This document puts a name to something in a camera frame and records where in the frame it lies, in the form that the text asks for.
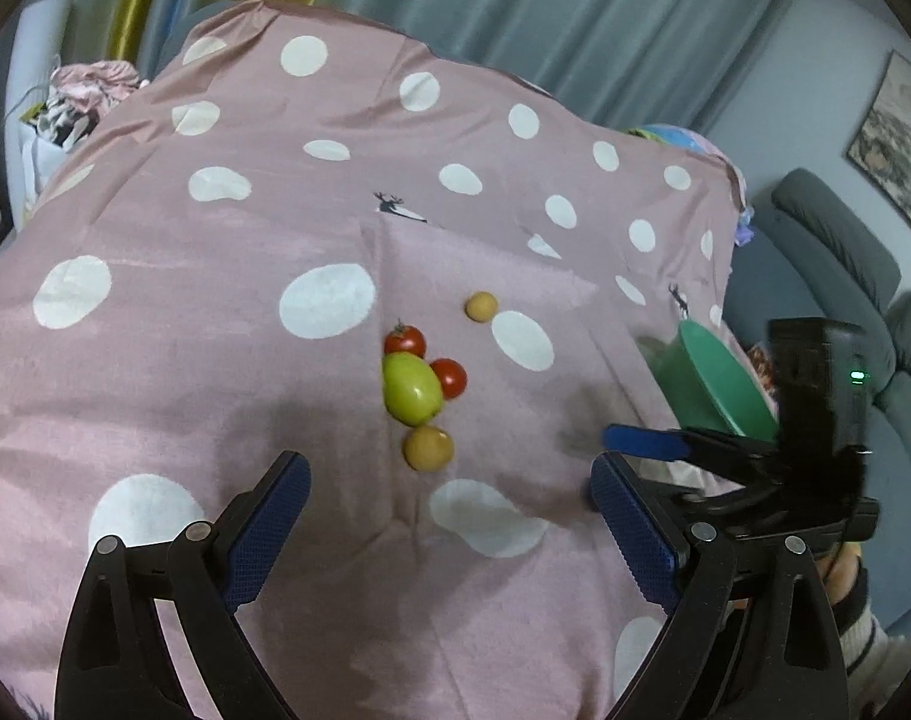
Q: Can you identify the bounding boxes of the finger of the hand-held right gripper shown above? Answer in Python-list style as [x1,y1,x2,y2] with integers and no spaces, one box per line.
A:
[603,424,787,481]
[673,476,802,535]

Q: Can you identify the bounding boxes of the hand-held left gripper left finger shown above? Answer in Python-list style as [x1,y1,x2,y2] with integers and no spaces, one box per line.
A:
[54,450,311,720]

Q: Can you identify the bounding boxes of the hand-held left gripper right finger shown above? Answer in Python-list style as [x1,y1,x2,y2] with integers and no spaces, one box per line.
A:
[589,450,853,720]

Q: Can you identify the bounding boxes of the green plastic bowl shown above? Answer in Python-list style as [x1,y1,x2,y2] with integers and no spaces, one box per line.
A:
[646,319,783,443]

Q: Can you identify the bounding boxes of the red cherry tomato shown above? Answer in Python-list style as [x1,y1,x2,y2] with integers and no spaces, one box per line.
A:
[383,321,428,359]
[430,358,469,400]

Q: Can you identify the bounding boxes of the person's right forearm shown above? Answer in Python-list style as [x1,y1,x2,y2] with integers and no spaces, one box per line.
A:
[819,540,911,720]

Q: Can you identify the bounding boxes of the orange patterned cloth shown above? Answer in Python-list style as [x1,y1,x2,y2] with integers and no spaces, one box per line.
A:
[748,341,779,391]

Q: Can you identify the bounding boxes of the grey sofa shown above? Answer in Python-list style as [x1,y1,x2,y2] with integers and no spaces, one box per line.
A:
[726,169,911,638]

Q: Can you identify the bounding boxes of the pink polka-dot blanket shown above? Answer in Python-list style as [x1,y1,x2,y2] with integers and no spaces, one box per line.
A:
[0,0,749,720]

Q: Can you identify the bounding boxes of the green oval fruit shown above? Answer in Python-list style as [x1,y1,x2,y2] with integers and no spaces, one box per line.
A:
[381,351,446,425]

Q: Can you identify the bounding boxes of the colourful printed cloth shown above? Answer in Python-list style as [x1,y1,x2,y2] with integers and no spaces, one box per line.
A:
[624,122,757,248]

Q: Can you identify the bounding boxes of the black and white patterned cloth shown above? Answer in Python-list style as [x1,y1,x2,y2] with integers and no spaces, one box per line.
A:
[20,94,100,151]

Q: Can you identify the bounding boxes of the pink crumpled cloth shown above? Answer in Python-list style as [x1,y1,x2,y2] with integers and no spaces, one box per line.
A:
[46,60,142,117]

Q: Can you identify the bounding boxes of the yellow satin curtain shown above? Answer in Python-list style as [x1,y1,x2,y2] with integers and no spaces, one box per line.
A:
[103,0,179,65]

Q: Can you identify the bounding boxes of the framed wall picture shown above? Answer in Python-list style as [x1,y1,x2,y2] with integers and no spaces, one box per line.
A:
[846,51,911,233]

